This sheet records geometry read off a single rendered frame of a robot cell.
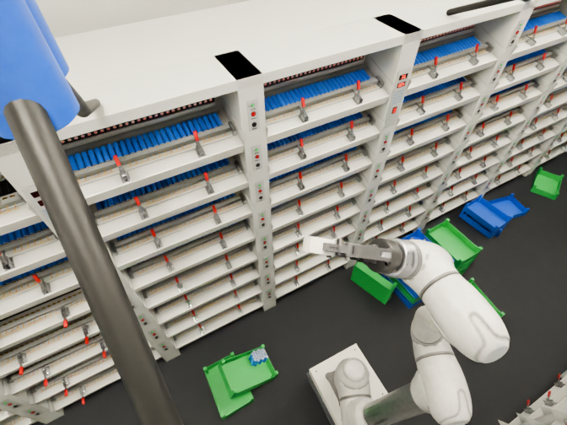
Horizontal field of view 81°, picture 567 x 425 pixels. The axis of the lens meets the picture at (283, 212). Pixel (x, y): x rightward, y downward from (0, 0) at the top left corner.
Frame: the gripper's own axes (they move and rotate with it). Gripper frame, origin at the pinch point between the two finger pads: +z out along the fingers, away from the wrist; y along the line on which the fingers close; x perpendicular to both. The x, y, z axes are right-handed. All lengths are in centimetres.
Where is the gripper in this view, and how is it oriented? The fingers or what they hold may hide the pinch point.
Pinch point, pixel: (320, 245)
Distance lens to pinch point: 63.6
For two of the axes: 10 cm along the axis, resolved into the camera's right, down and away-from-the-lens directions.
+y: 5.7, -0.3, -8.2
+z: -8.1, -1.7, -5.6
